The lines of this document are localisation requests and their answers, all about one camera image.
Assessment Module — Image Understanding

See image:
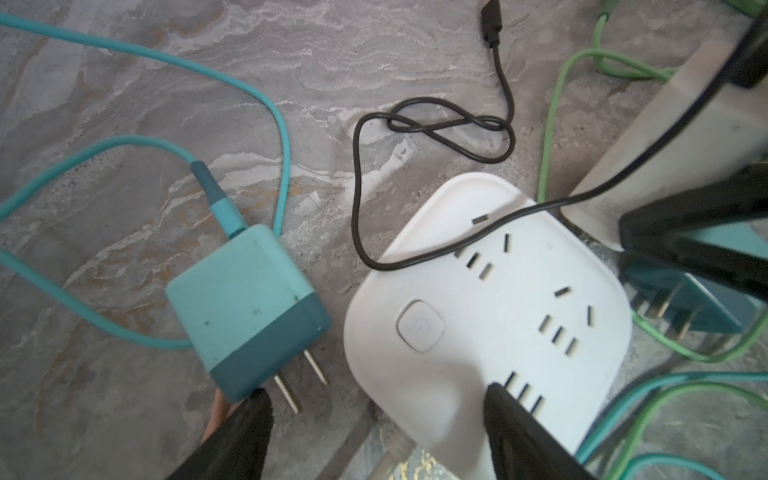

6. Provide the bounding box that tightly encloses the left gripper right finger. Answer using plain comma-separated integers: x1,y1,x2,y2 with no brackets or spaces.
483,383,592,480

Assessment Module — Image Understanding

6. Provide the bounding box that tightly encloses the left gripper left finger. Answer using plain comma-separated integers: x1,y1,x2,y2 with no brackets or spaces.
167,388,274,479

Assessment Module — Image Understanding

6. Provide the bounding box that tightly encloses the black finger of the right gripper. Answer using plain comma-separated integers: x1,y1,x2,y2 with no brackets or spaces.
619,163,767,300

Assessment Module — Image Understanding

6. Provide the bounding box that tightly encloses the teal charger with green cable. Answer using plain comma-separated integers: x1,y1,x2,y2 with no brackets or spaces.
623,256,766,336

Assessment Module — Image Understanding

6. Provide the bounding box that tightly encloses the white charger plug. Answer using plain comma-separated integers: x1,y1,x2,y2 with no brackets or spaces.
561,41,767,250

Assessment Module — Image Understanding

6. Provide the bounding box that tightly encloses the white power strip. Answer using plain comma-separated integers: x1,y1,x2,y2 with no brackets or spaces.
344,212,632,479

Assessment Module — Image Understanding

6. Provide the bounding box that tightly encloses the light green cable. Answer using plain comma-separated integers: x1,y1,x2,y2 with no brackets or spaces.
575,308,768,480

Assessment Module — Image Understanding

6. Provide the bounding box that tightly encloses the black cable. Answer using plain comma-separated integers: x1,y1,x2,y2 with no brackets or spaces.
349,0,768,272

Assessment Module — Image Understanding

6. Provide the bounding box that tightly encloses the teal cable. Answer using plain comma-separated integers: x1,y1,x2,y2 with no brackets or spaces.
0,11,293,352

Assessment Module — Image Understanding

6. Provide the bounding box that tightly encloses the green cable bundle right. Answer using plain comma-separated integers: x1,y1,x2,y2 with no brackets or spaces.
535,0,768,205

